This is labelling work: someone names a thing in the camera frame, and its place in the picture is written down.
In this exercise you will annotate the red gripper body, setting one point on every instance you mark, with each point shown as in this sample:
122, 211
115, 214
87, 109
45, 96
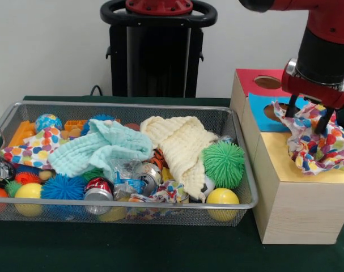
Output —
316, 92

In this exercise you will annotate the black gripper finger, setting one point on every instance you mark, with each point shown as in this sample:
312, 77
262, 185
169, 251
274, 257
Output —
291, 107
324, 122

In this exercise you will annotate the polka dot cloth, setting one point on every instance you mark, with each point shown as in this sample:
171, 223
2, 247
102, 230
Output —
38, 147
316, 150

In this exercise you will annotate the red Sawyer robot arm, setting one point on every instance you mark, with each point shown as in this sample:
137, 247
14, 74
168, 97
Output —
330, 17

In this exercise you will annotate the wooden box with three holes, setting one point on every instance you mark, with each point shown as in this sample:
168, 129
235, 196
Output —
302, 215

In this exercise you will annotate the green spiky ball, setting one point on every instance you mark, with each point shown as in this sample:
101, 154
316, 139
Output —
224, 164

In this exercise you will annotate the cream waffle cloth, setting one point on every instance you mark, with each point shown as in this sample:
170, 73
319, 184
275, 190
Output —
183, 141

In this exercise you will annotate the yellow ball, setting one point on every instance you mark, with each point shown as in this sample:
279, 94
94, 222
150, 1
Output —
28, 191
222, 198

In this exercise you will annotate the dark green table cloth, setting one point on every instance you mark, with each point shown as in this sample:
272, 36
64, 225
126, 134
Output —
132, 249

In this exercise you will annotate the mint waffle cloth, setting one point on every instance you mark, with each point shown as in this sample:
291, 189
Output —
75, 153

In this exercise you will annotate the blue spiky ball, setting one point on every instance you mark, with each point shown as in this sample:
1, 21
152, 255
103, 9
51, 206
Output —
62, 188

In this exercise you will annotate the blue globe ball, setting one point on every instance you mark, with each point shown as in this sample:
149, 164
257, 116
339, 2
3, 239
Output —
48, 122

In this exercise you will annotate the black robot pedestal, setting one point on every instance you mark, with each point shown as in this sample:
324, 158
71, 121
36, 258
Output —
118, 62

